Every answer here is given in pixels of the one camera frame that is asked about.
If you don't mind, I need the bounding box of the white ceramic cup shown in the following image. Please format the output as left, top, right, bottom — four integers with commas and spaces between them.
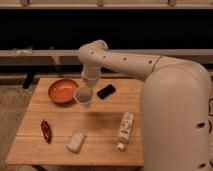
74, 86, 93, 108

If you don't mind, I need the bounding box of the black rectangular block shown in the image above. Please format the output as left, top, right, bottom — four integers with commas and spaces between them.
97, 84, 116, 99

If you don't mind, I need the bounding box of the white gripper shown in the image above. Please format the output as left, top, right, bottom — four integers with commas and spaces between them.
81, 73, 98, 88

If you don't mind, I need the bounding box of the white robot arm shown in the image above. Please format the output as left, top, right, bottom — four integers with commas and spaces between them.
78, 40, 211, 171

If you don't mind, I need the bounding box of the white lotion bottle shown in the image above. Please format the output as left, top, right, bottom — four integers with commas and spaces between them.
117, 112, 134, 151

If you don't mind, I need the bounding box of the grey horizontal rail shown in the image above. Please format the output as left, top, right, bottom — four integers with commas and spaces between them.
0, 49, 213, 66

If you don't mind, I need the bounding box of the dark metal stand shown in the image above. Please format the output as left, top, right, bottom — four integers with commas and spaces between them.
49, 47, 64, 78

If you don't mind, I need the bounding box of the orange ceramic bowl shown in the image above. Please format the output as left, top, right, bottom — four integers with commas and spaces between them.
48, 79, 79, 104

